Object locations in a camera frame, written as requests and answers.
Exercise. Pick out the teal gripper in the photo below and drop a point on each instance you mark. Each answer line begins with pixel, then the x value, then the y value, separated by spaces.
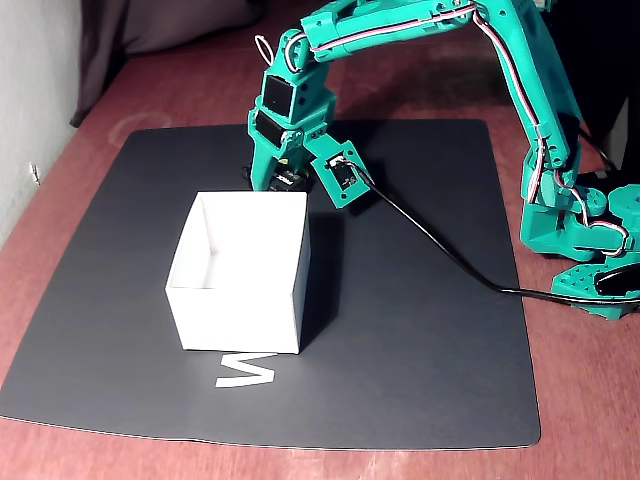
pixel 268 129

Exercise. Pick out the small white wall clip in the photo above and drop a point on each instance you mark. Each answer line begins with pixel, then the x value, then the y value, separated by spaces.
pixel 35 172

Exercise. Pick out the white cardboard box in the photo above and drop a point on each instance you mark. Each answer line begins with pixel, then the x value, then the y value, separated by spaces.
pixel 235 320

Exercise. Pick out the teal framed wrist camera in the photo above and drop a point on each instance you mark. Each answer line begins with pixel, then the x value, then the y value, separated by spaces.
pixel 345 180

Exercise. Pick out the dark grey curtain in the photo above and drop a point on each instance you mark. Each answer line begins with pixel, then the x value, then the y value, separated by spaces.
pixel 150 25

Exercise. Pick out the black mat with letters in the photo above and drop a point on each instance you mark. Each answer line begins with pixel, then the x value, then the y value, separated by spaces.
pixel 125 300

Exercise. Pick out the small black battery pack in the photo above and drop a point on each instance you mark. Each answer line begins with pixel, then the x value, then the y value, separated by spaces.
pixel 287 181

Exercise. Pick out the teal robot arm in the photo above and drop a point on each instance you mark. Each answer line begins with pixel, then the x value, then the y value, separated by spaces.
pixel 530 75

